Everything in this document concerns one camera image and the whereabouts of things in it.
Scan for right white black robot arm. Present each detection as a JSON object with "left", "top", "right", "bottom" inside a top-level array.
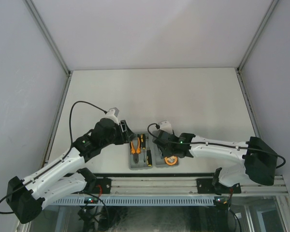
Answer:
[{"left": 152, "top": 130, "right": 278, "bottom": 193}]

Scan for right aluminium frame post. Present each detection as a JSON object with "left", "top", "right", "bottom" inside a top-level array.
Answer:
[{"left": 236, "top": 0, "right": 280, "bottom": 73}]

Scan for right black camera cable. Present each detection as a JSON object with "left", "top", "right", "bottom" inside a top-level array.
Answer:
[{"left": 147, "top": 123, "right": 286, "bottom": 170}]

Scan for orange tape measure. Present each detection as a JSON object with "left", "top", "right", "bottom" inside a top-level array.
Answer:
[{"left": 164, "top": 156, "right": 178, "bottom": 166}]

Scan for black yellow screwdriver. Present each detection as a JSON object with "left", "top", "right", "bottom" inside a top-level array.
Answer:
[
  {"left": 146, "top": 138, "right": 152, "bottom": 167},
  {"left": 140, "top": 133, "right": 146, "bottom": 149}
]

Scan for blue slotted cable duct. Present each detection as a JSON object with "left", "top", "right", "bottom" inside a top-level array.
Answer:
[{"left": 52, "top": 196, "right": 216, "bottom": 206}]

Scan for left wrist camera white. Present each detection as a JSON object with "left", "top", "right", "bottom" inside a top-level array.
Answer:
[{"left": 105, "top": 107, "right": 119, "bottom": 124}]

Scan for aluminium frame post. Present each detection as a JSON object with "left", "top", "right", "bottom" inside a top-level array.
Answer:
[
  {"left": 23, "top": 0, "right": 72, "bottom": 77},
  {"left": 236, "top": 0, "right": 280, "bottom": 73}
]

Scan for left aluminium frame post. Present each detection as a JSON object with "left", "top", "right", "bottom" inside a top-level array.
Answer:
[{"left": 23, "top": 0, "right": 72, "bottom": 77}]

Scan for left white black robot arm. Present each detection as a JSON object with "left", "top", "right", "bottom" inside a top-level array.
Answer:
[{"left": 6, "top": 118, "right": 136, "bottom": 224}]

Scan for grey plastic tool case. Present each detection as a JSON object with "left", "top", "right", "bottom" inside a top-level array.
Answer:
[{"left": 129, "top": 132, "right": 179, "bottom": 170}]

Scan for orange black pliers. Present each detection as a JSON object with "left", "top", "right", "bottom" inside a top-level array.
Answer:
[{"left": 130, "top": 134, "right": 142, "bottom": 164}]

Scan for aluminium front rail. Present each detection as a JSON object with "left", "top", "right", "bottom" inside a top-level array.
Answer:
[{"left": 98, "top": 175, "right": 288, "bottom": 196}]

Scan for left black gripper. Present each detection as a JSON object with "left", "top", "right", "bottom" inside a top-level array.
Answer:
[{"left": 101, "top": 120, "right": 136, "bottom": 148}]

